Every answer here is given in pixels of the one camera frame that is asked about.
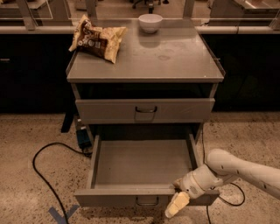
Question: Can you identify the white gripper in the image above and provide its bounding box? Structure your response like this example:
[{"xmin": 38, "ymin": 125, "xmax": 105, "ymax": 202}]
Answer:
[{"xmin": 164, "ymin": 164, "xmax": 224, "ymax": 218}]

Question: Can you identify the grey drawer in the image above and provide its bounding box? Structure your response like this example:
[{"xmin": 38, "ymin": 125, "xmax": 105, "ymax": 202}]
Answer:
[
  {"xmin": 73, "ymin": 133, "xmax": 221, "ymax": 208},
  {"xmin": 76, "ymin": 98, "xmax": 214, "ymax": 124}
]

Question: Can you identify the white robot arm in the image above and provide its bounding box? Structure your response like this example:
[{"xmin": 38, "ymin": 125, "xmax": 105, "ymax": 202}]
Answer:
[{"xmin": 164, "ymin": 149, "xmax": 280, "ymax": 218}]

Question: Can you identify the grey top drawer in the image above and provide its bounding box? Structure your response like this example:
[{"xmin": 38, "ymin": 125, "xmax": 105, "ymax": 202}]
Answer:
[{"xmin": 76, "ymin": 98, "xmax": 214, "ymax": 124}]

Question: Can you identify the grey metal drawer cabinet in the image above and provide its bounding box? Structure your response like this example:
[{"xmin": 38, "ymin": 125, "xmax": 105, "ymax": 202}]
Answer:
[{"xmin": 67, "ymin": 19, "xmax": 224, "ymax": 138}]

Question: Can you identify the blue power box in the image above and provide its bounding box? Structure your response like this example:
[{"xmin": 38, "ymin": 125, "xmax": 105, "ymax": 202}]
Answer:
[{"xmin": 76, "ymin": 127, "xmax": 91, "ymax": 150}]

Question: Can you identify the blue tape floor marker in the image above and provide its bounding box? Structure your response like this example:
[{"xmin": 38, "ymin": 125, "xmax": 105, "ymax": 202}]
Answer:
[{"xmin": 47, "ymin": 204, "xmax": 81, "ymax": 224}]

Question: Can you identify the yellow brown chip bag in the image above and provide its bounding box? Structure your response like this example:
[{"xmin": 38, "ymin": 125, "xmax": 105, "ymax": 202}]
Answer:
[{"xmin": 68, "ymin": 15, "xmax": 127, "ymax": 64}]

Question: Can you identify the white ceramic bowl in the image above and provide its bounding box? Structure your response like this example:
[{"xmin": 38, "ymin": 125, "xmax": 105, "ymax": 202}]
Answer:
[{"xmin": 138, "ymin": 14, "xmax": 163, "ymax": 33}]

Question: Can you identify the black cable right floor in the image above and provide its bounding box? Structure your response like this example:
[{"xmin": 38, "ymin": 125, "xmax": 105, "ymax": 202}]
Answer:
[{"xmin": 200, "ymin": 128, "xmax": 246, "ymax": 224}]

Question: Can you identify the black cable floor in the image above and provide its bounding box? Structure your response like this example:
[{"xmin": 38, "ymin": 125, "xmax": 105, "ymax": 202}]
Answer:
[
  {"xmin": 200, "ymin": 128, "xmax": 246, "ymax": 224},
  {"xmin": 31, "ymin": 142, "xmax": 93, "ymax": 224}
]

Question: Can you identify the black cable left floor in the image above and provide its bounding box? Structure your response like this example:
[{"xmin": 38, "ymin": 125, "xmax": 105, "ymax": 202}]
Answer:
[{"xmin": 31, "ymin": 142, "xmax": 93, "ymax": 224}]

